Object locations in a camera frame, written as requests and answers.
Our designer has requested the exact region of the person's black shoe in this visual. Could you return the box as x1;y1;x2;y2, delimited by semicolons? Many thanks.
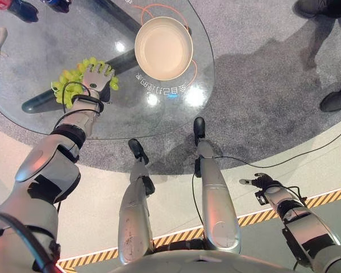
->
44;0;72;14

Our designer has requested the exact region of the robot silver torso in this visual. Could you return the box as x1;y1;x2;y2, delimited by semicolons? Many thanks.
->
107;249;305;273

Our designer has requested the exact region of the person's dark blue shoe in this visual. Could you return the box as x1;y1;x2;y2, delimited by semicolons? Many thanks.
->
7;0;39;23

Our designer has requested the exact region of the yellow black hazard tape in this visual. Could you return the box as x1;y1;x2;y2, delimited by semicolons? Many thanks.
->
57;186;341;270

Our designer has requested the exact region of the green grape bunch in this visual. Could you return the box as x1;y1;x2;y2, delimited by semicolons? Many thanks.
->
51;56;120;110

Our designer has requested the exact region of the robot silver leg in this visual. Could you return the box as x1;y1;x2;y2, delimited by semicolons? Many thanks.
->
118;138;156;265
192;117;242;254

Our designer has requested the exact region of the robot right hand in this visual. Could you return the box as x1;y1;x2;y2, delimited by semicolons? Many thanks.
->
239;172;282;189

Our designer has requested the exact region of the robot left silver leg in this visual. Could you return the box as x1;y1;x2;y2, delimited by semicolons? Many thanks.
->
118;138;156;265

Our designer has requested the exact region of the black floor cable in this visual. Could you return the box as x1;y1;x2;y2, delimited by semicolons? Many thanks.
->
191;122;341;228

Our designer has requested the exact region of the cream round plate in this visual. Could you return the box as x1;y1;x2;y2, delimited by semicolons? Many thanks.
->
134;16;194;81

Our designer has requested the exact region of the robot right silver leg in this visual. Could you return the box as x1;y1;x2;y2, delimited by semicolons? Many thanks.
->
192;117;242;254

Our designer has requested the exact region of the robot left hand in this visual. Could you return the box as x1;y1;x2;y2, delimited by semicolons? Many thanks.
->
81;63;115;102

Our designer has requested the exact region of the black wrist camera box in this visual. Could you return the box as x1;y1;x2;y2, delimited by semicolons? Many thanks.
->
254;191;267;206

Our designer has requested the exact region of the round glass table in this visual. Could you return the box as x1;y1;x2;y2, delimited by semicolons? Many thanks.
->
0;0;216;140

